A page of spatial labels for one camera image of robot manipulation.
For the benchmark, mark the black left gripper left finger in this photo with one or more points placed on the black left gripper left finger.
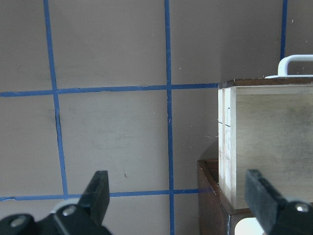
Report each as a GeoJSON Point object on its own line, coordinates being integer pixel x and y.
{"type": "Point", "coordinates": [82, 218]}

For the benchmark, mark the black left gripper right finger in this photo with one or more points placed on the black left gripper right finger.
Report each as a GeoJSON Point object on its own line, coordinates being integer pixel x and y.
{"type": "Point", "coordinates": [276, 214]}

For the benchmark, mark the light wooden drawer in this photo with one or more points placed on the light wooden drawer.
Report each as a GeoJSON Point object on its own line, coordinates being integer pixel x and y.
{"type": "Point", "coordinates": [266, 124]}

